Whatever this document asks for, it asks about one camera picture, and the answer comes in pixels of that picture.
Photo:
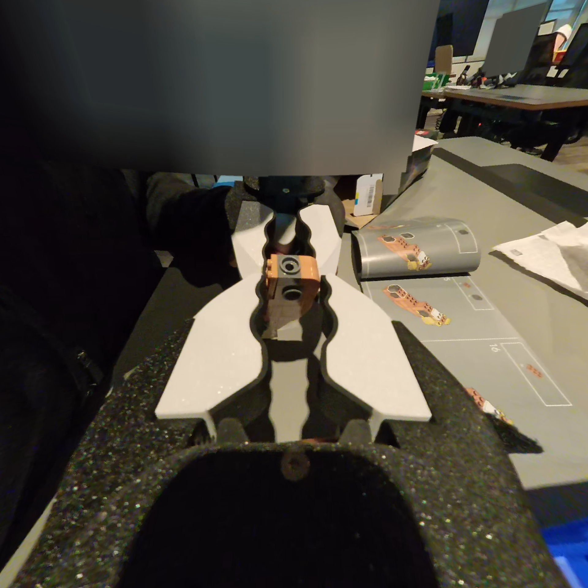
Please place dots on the orange toy brick model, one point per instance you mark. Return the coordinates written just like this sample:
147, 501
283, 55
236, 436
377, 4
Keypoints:
294, 275

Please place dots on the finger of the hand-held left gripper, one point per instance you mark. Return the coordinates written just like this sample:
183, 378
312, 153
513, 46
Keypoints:
326, 234
248, 252

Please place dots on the small cardboard box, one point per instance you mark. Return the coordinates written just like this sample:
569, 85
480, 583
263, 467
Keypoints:
367, 197

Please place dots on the grey instruction booklet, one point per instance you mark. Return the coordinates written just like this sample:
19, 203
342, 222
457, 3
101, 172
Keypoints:
459, 321

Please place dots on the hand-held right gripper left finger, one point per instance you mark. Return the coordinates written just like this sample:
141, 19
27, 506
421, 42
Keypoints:
216, 349

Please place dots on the blue plastic storage bin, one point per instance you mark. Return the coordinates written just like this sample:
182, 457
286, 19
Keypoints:
569, 560

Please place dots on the black office chair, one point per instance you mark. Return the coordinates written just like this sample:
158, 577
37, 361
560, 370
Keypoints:
574, 59
540, 59

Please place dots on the white paper bag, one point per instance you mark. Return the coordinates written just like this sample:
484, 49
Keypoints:
542, 257

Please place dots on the grey desk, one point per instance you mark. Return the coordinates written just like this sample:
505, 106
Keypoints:
441, 202

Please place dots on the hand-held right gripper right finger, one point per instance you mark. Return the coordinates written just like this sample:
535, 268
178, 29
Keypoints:
372, 353

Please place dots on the wooden background desk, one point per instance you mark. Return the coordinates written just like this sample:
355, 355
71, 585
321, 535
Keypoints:
528, 99

